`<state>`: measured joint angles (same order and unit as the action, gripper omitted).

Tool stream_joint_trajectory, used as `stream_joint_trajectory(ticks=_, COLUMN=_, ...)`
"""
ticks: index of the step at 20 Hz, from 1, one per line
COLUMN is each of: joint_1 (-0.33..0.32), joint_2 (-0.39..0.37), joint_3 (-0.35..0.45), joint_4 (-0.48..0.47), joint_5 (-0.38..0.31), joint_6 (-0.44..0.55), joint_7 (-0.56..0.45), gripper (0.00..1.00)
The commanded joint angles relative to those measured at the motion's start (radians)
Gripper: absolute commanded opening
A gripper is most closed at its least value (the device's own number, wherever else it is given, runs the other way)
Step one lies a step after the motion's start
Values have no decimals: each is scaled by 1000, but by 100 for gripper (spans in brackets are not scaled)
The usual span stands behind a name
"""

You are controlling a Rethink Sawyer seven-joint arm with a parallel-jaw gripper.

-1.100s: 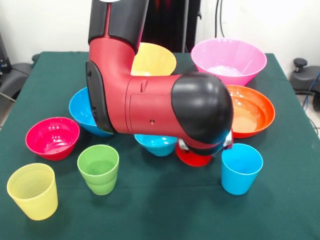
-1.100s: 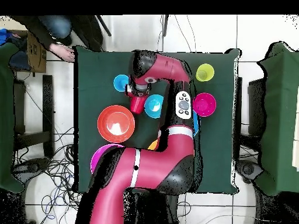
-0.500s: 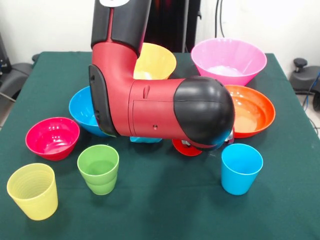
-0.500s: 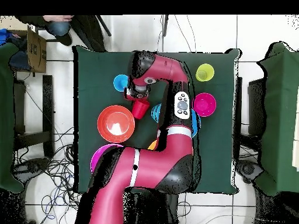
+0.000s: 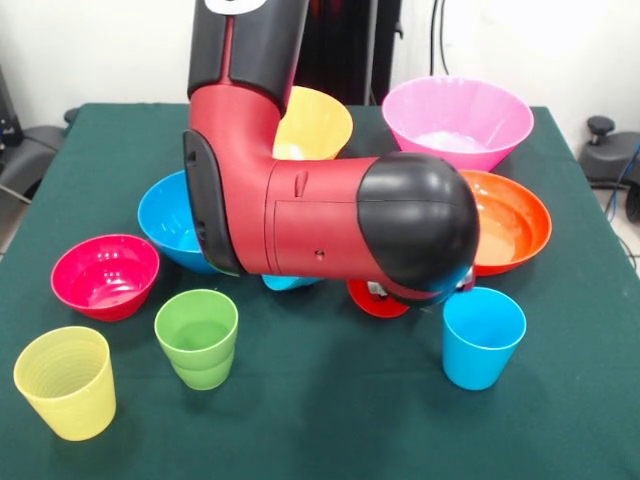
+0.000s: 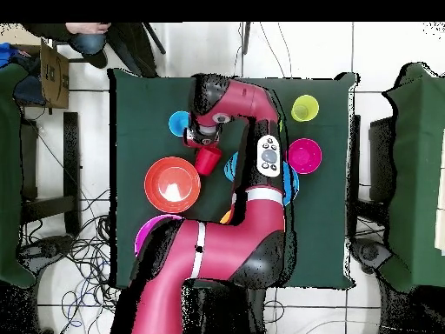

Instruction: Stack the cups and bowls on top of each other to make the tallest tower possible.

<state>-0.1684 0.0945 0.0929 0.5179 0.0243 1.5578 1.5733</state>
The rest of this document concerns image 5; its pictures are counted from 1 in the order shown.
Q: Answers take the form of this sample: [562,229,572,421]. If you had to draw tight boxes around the red cup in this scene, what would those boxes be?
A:
[347,278,411,319]

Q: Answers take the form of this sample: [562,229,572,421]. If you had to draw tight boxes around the small crimson bowl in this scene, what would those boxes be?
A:
[50,233,161,323]

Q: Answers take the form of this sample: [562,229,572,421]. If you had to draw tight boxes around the black chair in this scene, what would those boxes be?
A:
[578,115,640,224]
[0,64,81,201]

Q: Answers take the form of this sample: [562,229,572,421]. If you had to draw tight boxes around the black hanging cables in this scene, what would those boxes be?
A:
[429,0,454,77]

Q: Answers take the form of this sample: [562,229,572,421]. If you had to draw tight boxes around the dark green table cloth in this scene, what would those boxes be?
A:
[0,102,640,480]

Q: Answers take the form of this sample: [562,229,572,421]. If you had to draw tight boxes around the shallow red-orange bowl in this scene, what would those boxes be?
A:
[457,169,552,277]

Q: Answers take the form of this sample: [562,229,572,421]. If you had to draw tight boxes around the large orange bowl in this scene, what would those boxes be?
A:
[272,85,354,162]

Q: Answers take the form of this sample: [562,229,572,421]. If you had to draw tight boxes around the blue cup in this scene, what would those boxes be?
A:
[442,286,527,392]

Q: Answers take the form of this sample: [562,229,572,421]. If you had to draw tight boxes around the large pink bowl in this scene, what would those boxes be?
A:
[381,75,535,174]

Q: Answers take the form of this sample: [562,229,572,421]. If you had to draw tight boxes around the yellow cup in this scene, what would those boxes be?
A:
[12,325,118,442]

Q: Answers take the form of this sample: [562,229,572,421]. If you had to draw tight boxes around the medium blue bowl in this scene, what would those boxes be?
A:
[137,170,221,275]

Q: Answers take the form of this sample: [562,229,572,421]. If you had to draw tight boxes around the green cup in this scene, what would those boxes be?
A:
[153,288,240,391]

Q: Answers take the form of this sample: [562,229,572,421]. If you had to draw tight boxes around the blue cable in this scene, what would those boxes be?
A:
[603,143,640,217]

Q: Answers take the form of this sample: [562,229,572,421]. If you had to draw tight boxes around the small light blue bowl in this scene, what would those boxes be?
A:
[260,273,321,292]

